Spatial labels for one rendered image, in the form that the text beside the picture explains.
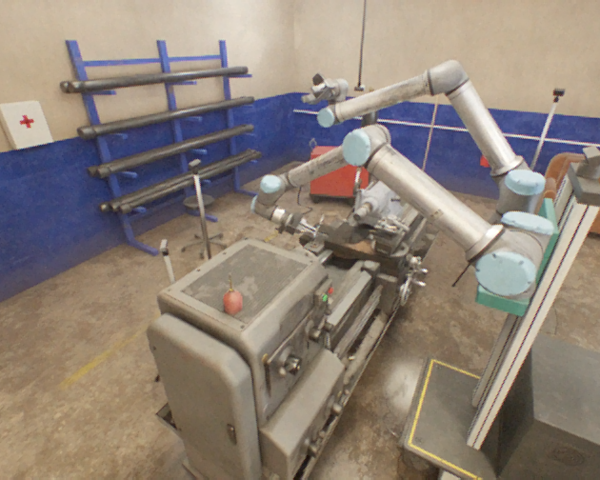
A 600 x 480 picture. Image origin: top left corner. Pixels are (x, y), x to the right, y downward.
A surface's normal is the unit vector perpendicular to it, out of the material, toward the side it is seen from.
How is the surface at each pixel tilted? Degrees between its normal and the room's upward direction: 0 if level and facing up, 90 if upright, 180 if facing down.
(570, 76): 90
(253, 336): 45
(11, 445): 0
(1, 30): 90
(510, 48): 90
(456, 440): 0
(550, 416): 0
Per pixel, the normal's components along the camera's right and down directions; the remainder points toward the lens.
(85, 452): 0.00, -0.86
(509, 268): -0.57, 0.45
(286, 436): 0.45, -0.59
